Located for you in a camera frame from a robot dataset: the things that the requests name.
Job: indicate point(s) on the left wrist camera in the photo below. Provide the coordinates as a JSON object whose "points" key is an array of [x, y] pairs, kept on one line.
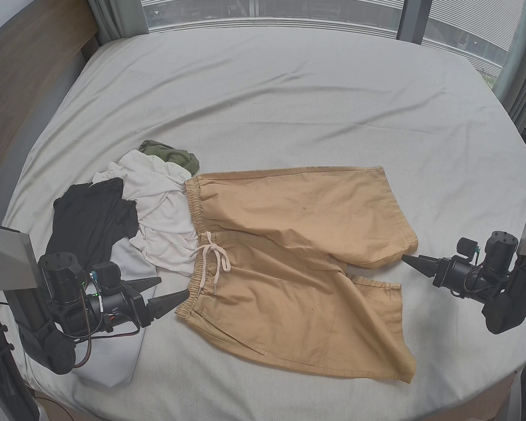
{"points": [[107, 274]]}

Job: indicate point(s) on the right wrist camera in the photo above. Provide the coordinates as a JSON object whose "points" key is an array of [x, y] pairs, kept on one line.
{"points": [[467, 248]]}

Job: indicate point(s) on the black garment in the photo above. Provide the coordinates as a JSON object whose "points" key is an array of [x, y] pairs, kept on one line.
{"points": [[92, 217]]}

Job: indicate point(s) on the pale grey garment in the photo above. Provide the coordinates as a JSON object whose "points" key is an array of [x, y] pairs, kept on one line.
{"points": [[114, 358]]}

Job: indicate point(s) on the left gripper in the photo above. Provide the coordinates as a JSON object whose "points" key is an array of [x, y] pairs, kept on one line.
{"points": [[114, 309]]}

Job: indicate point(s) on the white garment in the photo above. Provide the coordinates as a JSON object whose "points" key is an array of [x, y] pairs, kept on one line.
{"points": [[166, 217]]}

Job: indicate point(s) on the tan shorts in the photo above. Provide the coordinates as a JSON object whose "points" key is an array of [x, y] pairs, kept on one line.
{"points": [[311, 257]]}

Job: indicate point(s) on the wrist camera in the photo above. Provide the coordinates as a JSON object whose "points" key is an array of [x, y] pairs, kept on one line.
{"points": [[467, 248], [107, 274]]}

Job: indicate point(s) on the bed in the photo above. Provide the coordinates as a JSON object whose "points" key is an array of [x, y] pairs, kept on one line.
{"points": [[289, 81]]}

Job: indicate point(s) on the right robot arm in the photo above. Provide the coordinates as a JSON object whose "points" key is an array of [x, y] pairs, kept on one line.
{"points": [[502, 248]]}

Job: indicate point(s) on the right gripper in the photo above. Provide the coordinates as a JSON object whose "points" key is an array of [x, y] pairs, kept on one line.
{"points": [[460, 279]]}

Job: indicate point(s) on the green garment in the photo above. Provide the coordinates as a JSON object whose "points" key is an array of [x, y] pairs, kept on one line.
{"points": [[179, 156]]}

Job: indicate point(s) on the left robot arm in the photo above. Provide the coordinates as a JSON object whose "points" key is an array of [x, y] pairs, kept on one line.
{"points": [[8, 257]]}

